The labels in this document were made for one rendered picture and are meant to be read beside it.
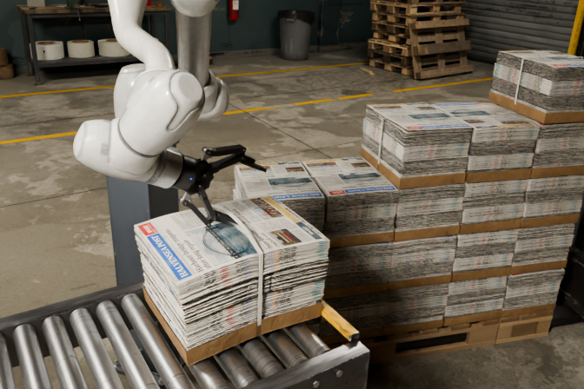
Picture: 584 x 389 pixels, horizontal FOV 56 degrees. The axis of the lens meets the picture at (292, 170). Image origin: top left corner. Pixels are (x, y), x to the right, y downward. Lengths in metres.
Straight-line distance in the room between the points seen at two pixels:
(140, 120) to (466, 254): 1.72
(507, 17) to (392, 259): 7.86
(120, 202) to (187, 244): 0.86
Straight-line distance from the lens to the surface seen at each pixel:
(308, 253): 1.30
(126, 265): 2.23
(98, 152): 1.08
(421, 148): 2.10
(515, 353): 2.81
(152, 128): 1.00
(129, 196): 2.07
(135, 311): 1.49
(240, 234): 1.30
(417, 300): 2.44
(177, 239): 1.30
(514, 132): 2.30
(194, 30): 1.63
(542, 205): 2.53
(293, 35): 8.99
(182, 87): 0.98
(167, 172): 1.14
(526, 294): 2.74
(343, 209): 2.08
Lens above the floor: 1.66
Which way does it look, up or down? 22 degrees down
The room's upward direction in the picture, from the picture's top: 2 degrees clockwise
